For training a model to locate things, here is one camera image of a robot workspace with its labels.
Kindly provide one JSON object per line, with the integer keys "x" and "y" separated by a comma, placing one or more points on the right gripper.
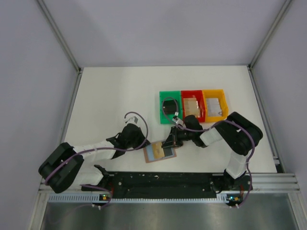
{"x": 173, "y": 140}

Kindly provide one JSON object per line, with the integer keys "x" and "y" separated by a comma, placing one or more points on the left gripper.
{"x": 141, "y": 137}

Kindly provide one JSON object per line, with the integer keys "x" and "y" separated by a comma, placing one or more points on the black credit card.
{"x": 169, "y": 152}

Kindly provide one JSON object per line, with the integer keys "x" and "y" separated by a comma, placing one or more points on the gold credit card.
{"x": 158, "y": 151}

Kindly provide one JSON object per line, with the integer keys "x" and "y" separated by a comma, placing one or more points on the brown leather card holder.
{"x": 148, "y": 154}

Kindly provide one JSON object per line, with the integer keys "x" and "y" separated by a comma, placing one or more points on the green plastic bin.
{"x": 169, "y": 95}

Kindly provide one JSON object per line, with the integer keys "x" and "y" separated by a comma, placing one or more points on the red plastic bin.
{"x": 199, "y": 96}

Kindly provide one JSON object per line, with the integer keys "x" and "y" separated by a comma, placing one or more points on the yellow plastic bin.
{"x": 217, "y": 93}

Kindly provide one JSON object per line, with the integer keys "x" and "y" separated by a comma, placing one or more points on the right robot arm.
{"x": 241, "y": 135}

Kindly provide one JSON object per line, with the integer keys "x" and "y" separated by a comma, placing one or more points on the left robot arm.
{"x": 69, "y": 165}

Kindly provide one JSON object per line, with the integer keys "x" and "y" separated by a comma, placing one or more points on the black cards stack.
{"x": 170, "y": 107}

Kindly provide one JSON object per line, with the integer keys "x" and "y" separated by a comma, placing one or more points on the gold cards stack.
{"x": 191, "y": 107}

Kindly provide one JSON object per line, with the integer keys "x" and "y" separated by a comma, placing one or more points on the silver cards stack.
{"x": 213, "y": 107}

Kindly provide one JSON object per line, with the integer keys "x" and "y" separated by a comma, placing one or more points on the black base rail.
{"x": 163, "y": 185}

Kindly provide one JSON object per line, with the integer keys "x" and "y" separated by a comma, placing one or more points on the grey cable duct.
{"x": 99, "y": 199}

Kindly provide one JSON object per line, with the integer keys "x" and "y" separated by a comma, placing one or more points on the aluminium frame profile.
{"x": 58, "y": 34}

